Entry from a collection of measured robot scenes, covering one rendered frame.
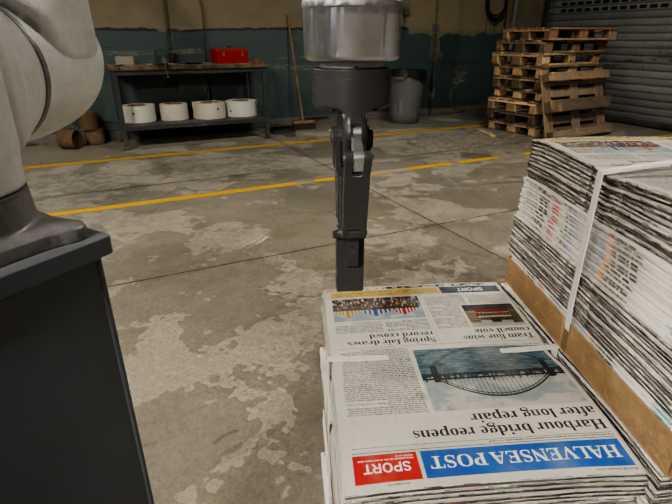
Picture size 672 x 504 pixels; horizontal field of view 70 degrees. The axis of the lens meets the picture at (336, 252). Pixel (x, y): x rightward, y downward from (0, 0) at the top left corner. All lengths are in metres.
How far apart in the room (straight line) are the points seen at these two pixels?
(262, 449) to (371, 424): 1.16
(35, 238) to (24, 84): 0.15
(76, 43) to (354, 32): 0.36
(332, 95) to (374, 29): 0.06
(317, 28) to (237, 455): 1.39
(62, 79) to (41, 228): 0.18
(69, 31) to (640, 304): 0.66
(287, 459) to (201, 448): 0.28
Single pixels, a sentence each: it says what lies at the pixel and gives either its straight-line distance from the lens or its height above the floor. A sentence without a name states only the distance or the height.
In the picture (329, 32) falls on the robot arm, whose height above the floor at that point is 1.19.
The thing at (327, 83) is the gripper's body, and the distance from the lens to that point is 0.46.
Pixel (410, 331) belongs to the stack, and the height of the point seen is 0.83.
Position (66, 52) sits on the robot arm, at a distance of 0.66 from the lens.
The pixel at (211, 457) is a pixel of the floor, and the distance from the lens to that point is 1.67.
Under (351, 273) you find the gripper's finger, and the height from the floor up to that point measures 0.95.
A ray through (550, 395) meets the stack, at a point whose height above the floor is 0.83.
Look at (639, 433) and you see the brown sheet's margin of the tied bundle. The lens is 0.56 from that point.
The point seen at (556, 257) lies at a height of 0.94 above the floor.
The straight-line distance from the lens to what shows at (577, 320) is 0.63.
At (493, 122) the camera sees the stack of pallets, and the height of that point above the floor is 0.10.
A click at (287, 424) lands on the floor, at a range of 1.73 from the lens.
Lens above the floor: 1.19
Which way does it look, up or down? 24 degrees down
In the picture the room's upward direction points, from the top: straight up
